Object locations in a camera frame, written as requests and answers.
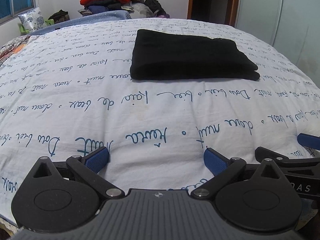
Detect black pants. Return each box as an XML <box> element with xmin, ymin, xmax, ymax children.
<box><xmin>130</xmin><ymin>29</ymin><xmax>260</xmax><ymax>81</ymax></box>

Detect white bedspread with blue writing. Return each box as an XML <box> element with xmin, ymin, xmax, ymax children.
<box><xmin>1</xmin><ymin>18</ymin><xmax>319</xmax><ymax>222</ymax></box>

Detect white wardrobe door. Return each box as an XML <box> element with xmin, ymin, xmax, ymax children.
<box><xmin>235</xmin><ymin>0</ymin><xmax>319</xmax><ymax>85</ymax></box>

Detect colourful patterned cloth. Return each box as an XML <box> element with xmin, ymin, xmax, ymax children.
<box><xmin>1</xmin><ymin>35</ymin><xmax>39</xmax><ymax>67</ymax></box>

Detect green plastic basket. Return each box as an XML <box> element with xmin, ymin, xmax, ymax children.
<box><xmin>18</xmin><ymin>20</ymin><xmax>54</xmax><ymax>35</ymax></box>

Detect dark bag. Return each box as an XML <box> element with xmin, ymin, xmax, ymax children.
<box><xmin>48</xmin><ymin>9</ymin><xmax>70</xmax><ymax>24</ymax></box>

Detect white floral pillow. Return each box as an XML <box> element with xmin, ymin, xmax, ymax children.
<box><xmin>18</xmin><ymin>7</ymin><xmax>44</xmax><ymax>28</ymax></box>

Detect black backpack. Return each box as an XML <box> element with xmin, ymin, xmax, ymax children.
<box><xmin>144</xmin><ymin>0</ymin><xmax>170</xmax><ymax>18</ymax></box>

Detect wooden door frame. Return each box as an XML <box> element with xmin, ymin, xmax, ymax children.
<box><xmin>187</xmin><ymin>0</ymin><xmax>240</xmax><ymax>27</ymax></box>

